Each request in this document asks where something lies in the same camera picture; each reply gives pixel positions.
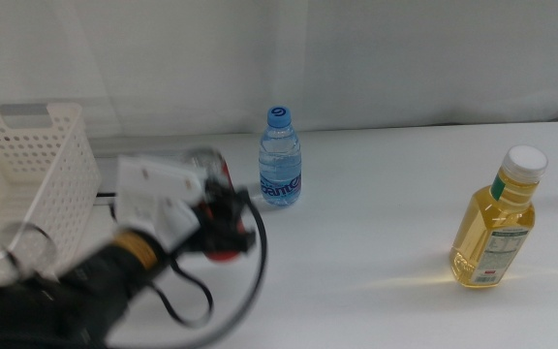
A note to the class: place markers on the clear water bottle blue cap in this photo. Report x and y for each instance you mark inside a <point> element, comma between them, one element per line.
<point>280,165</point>

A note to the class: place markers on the red soda can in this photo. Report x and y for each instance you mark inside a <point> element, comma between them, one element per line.
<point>216,167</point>

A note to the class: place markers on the yellow tea bottle white cap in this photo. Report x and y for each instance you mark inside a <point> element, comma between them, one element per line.
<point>494,237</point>

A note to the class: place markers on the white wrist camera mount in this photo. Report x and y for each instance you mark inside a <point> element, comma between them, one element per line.
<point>158,194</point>

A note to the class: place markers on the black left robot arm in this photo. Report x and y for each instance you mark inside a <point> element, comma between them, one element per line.
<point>90,286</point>

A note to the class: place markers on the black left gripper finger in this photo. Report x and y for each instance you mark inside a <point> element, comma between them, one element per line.
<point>235,242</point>
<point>233,201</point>

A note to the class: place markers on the white perforated plastic basket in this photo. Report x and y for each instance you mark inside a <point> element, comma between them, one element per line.
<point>51,194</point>

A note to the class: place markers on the white curtain backdrop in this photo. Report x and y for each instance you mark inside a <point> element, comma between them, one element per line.
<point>405,58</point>

